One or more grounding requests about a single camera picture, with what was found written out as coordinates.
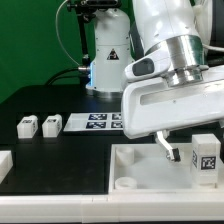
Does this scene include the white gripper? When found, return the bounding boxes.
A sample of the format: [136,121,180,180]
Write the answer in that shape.
[121,57,224,162]

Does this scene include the white square table top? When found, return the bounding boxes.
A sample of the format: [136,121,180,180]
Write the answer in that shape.
[109,143,224,194]

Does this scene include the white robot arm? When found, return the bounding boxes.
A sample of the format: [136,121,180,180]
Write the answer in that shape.
[87,0,224,162]

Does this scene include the white obstacle wall front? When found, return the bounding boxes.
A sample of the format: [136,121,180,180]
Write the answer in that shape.
[0,194,224,223]

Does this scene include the white obstacle wall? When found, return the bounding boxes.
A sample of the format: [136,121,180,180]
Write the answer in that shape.
[0,194,224,223]
[0,151,13,184]

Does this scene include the white marker base plate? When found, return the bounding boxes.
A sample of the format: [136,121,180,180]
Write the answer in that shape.
[64,112,123,132]

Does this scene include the black cables at base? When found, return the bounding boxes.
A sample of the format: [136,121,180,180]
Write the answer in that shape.
[44,68,88,86]

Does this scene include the grey cable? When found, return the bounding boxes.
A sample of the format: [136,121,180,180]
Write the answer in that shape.
[54,0,82,68]

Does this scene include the white obstacle wall left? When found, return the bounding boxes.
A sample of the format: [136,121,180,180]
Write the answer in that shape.
[0,151,13,184]

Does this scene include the black camera stand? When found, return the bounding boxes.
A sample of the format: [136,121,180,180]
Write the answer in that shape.
[67,0,121,66]

